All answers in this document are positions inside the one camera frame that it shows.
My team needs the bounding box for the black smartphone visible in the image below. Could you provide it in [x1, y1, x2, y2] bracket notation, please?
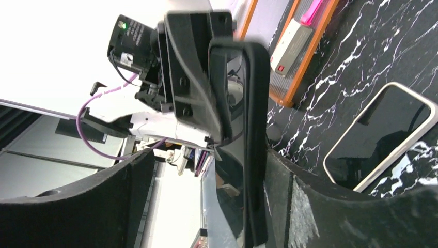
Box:
[202, 48, 245, 247]

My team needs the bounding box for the purple-edged smartphone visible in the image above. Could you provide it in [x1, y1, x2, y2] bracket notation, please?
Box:
[326, 85, 432, 191]

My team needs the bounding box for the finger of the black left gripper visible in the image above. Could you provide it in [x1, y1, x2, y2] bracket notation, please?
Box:
[164, 11, 233, 142]

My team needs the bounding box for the orange wooden shelf rack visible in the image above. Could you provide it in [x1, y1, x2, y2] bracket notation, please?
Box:
[236, 0, 341, 109]

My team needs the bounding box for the pink tool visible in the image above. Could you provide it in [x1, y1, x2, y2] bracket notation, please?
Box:
[300, 0, 323, 26]

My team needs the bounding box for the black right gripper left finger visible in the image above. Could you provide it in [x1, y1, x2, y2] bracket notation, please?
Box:
[1, 149, 155, 247]

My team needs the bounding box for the white box with red label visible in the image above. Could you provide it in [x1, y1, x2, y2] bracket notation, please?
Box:
[270, 19, 312, 76]

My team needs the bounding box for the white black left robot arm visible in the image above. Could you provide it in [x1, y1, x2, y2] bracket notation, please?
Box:
[78, 11, 243, 148]

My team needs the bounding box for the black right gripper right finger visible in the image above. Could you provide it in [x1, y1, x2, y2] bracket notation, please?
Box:
[265, 149, 437, 247]

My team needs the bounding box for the beige phone case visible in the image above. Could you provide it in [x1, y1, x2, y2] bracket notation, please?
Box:
[323, 82, 438, 193]

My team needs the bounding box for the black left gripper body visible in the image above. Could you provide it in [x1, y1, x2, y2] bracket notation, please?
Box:
[107, 14, 174, 113]

